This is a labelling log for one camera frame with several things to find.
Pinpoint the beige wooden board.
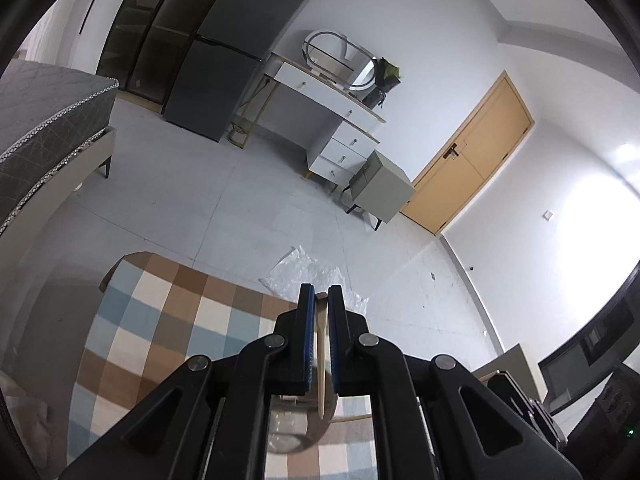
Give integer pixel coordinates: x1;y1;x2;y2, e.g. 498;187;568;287
470;342;532;386

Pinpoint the oval vanity mirror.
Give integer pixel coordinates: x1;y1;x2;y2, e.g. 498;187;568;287
300;30;377;93

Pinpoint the white glossy wardrobe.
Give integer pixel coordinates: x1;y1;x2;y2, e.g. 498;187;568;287
20;0;151;76

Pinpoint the checkered tablecloth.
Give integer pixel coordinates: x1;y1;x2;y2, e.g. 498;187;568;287
67;251;381;480

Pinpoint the wooden door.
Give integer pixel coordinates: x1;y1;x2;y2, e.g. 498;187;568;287
399;71;535;237

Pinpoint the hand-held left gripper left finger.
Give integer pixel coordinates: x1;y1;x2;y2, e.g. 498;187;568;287
60;282;317;480

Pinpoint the dark glass cabinet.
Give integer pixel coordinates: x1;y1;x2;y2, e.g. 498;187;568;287
95;0;246;108

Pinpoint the black television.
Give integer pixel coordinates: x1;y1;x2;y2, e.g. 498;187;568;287
537;265;640;413

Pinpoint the light grey bed frame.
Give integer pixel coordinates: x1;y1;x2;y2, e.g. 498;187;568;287
0;127;117;241

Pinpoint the white vanity desk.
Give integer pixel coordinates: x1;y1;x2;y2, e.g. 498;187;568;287
227;50;388;181

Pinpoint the grey quilted mattress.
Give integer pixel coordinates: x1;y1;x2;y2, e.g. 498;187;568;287
0;60;119;233

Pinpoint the dark grey refrigerator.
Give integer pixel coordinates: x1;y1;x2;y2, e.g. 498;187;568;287
161;0;331;143

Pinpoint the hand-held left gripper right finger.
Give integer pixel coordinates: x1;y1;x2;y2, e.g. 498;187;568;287
327;284;583;480

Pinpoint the clear plastic sheet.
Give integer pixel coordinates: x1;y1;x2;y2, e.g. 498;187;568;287
257;244;371;317

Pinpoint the grey nightstand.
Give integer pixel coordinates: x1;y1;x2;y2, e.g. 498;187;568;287
342;149;417;233

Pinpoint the black device with green light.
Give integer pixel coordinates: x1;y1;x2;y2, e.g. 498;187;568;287
567;362;640;480

